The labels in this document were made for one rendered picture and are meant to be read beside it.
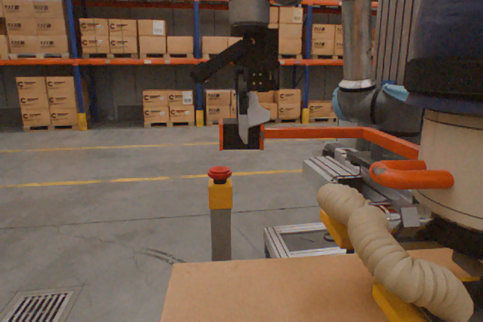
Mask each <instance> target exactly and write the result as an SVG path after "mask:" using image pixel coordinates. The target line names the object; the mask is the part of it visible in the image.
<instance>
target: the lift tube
mask: <svg viewBox="0 0 483 322"><path fill-rule="evenodd" d="M475 54H483V0H422V2H421V5H420V8H419V11H418V13H417V18H416V21H415V24H414V59H418V58H426V57H446V56H460V55H475ZM405 103H407V104H409V105H412V106H420V108H425V109H435V110H442V111H449V112H462V113H470V114H480V115H483V99H478V98H465V97H449V96H442V95H432V94H417V93H411V92H409V94H408V96H407V98H406V100H405Z"/></svg>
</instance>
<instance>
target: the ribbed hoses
mask: <svg viewBox="0 0 483 322"><path fill-rule="evenodd" d="M316 198H317V201H318V204H319V206H320V208H321V209H323V211H324V212H326V214H327V215H329V216H330V217H331V218H333V219H334V220H336V221H337V222H338V223H340V224H344V225H345V226H346V227H348V233H349V236H350V240H349V241H350V242H351V243H352V246H353V247H354V250H355V252H356V253H357V254H358V257H359V259H360V260H361V261H362V264H363V265H364V266H365V267H366V268H367V271H368V273H369V274H370V275H371V276H372V275H373V276H374V280H375V282H377V283H379V284H382V285H383V286H384V287H385V288H386V291H387V292H388V293H391V294H394V295H398V296H399V297H400V298H401V299H402V300H403V301H404V302H406V303H410V302H412V303H414V304H415V305H417V306H419V307H425V308H427V309H428V311H429V312H430V313H432V314H434V315H435V316H436V317H438V318H440V319H441V320H443V321H444V320H445V321H448V322H466V321H468V319H469V318H470V316H471V315H472V311H473V302H472V300H471V298H470V296H469V293H468V291H467V290H466V288H465V286H464V285H463V283H462V281H461V279H459V278H458V277H457V276H455V275H454V274H453V273H452V272H451V271H450V270H448V269H447V268H446V267H444V266H441V265H436V264H435V263H434V262H432V261H430V262H428V261H424V260H422V259H416V258H414V257H410V256H409V254H408V252H405V250H404V249H403V248H402V247H400V245H399V244H398V242H397V241H396V240H395V239H394V238H393V237H392V236H391V231H392V229H391V231H390V232H389V220H388V219H387V217H386V215H385V213H384V212H383V211H382V210H381V209H380V208H379V207H375V206H373V205H369V203H368V202H371V201H370V200H369V199H368V200H366V199H365V198H363V195H362V194H360V193H358V191H357V190H356V189H351V188H350V187H348V186H343V185H342V184H326V185H324V186H322V187H321V188H320V189H319V190H318V192H317V196H316ZM380 207H382V208H383V209H384V210H385V211H386V213H388V214H389V215H390V213H389V211H388V210H386V209H385V208H384V207H383V206H380ZM390 219H391V220H392V217H391V215H390Z"/></svg>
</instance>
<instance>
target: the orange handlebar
mask: <svg viewBox="0 0 483 322"><path fill-rule="evenodd" d="M328 138H364V139H366V140H369V141H371V142H373V143H375V144H377V145H379V146H382V147H383V148H386V149H388V150H389V151H391V152H394V153H396V154H398V155H400V156H403V157H405V158H407V159H409V160H406V161H378V162H375V163H373V164H372V165H371V166H370V168H369V171H368V173H369V176H370V177H371V179H372V180H373V181H375V182H377V184H379V185H381V186H383V187H387V188H389V189H396V190H410V189H449V188H450V187H451V186H453V184H454V177H453V175H452V174H451V173H450V172H449V171H447V170H427V169H426V164H425V162H424V161H423V160H417V159H418V153H419V147H420V146H419V145H416V144H415V143H411V142H408V141H407V140H403V139H400V138H398V137H395V136H391V135H389V134H387V133H383V132H380V131H378V130H375V129H372V128H370V127H265V128H264V139H328Z"/></svg>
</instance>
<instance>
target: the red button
mask: <svg viewBox="0 0 483 322"><path fill-rule="evenodd" d="M231 175H232V170H231V169H230V168H229V167H227V166H214V167H211V168H210V169H209V170H208V177H210V178H211V179H212V180H213V184H217V185H223V184H226V183H227V180H226V179H228V178H229V177H230V176H231Z"/></svg>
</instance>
